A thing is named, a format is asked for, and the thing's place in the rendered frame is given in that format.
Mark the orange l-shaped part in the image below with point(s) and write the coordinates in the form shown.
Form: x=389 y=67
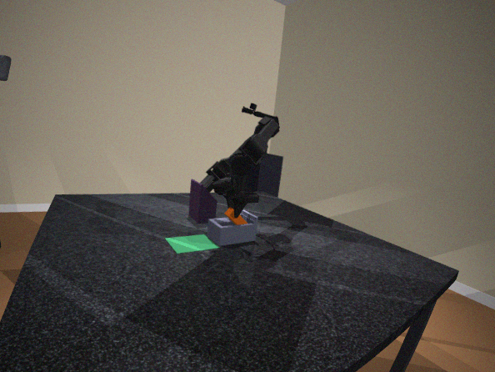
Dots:
x=230 y=214

